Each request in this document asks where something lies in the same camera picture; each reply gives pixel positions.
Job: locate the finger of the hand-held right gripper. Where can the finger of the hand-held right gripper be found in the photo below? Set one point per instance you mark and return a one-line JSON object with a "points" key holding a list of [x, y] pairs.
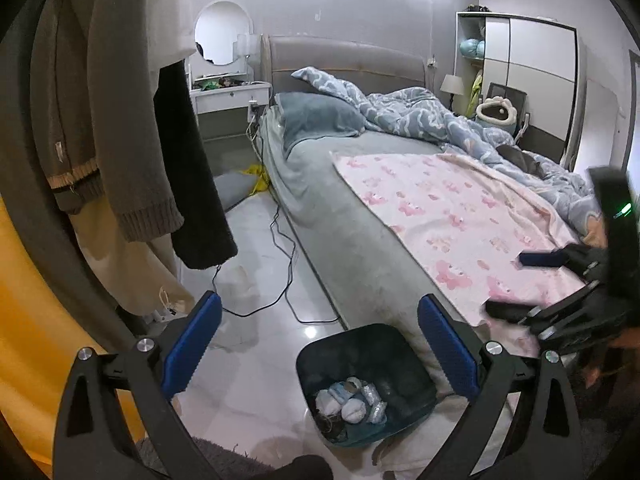
{"points": [[542, 259], [510, 312]]}

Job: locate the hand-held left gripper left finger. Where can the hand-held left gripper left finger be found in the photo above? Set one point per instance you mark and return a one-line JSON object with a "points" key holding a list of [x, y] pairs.
{"points": [[192, 347]]}

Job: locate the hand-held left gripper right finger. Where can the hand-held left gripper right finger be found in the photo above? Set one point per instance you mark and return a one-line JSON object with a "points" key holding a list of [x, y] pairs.
{"points": [[445, 347]]}

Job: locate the dark teal waste bin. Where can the dark teal waste bin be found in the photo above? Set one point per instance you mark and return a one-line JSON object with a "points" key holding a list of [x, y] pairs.
{"points": [[400, 385]]}

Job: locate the white sock pair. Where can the white sock pair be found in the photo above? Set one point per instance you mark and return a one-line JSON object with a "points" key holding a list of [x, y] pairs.
{"points": [[354, 410]]}

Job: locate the white tissue wad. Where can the white tissue wad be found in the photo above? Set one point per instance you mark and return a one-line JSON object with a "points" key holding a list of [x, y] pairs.
{"points": [[329, 400]]}

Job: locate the grey cat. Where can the grey cat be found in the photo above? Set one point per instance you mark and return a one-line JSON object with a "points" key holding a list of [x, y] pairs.
{"points": [[517, 160]]}

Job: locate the pink printed blanket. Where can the pink printed blanket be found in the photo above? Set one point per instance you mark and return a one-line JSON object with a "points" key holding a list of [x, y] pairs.
{"points": [[450, 210]]}

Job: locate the grey fuzzy rug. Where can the grey fuzzy rug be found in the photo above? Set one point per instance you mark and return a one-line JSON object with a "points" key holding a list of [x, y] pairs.
{"points": [[210, 460]]}

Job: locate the white curved device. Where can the white curved device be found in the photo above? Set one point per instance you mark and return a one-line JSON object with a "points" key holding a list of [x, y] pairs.
{"points": [[522, 127]]}

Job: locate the black framed panel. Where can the black framed panel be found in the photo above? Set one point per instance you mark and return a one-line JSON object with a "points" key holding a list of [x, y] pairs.
{"points": [[515, 92]]}

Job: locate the yellow green cloth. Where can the yellow green cloth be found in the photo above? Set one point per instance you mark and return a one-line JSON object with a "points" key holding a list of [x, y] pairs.
{"points": [[476, 91]]}

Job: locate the black hanging garment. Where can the black hanging garment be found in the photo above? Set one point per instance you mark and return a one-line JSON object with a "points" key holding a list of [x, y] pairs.
{"points": [[195, 160]]}

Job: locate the blue cloud print duvet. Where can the blue cloud print duvet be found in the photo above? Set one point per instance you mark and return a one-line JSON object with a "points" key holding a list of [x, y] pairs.
{"points": [[415, 110]]}

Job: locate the cone shade table lamp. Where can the cone shade table lamp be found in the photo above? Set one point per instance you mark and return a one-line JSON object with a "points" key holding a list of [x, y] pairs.
{"points": [[451, 85]]}

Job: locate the white wardrobe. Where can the white wardrobe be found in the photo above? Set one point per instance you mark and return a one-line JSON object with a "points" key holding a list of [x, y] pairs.
{"points": [[530, 60]]}

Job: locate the blue plush toy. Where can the blue plush toy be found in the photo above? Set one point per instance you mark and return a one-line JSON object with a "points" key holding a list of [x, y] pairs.
{"points": [[472, 50]]}

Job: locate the white vanity desk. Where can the white vanity desk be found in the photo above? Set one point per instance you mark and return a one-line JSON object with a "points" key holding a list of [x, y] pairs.
{"points": [[225, 97]]}

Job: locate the grey brown knit cardigan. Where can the grey brown knit cardigan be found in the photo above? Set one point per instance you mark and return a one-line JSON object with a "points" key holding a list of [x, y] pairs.
{"points": [[100, 110]]}

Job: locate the grey blue pillow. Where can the grey blue pillow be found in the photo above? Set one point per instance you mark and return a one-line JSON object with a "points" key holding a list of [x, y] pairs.
{"points": [[320, 115]]}

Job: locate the grey upholstered bed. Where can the grey upholstered bed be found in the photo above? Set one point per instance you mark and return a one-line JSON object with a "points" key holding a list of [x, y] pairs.
{"points": [[350, 60]]}

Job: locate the round wall mirror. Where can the round wall mirror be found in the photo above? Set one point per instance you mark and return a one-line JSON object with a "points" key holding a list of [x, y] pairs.
{"points": [[222, 32]]}

